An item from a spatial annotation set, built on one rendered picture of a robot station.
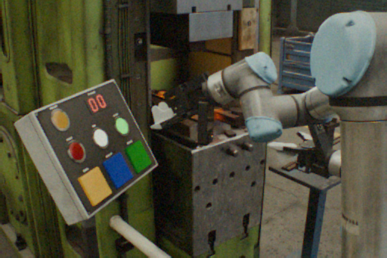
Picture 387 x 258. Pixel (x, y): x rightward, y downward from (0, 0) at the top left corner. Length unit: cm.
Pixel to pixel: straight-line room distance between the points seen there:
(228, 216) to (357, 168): 116
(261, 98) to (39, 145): 52
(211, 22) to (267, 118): 64
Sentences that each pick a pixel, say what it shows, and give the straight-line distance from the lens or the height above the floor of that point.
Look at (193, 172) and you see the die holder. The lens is 153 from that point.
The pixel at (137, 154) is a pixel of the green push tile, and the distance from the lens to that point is 122.
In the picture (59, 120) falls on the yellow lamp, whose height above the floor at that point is 116.
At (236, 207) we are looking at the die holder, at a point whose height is 61.
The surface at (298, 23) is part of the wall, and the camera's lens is 1068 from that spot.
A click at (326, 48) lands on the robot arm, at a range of 63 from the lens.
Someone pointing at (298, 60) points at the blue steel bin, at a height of 46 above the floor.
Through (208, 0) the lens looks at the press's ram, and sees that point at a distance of 150.
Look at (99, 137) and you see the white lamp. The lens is 114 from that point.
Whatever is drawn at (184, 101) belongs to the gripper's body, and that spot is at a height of 119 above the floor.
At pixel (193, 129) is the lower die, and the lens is 155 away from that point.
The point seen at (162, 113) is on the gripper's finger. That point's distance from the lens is 112.
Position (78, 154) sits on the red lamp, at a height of 108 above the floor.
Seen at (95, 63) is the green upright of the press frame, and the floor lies 122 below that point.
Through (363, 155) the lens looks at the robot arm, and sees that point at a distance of 64.
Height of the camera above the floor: 150
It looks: 18 degrees down
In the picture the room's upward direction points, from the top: straight up
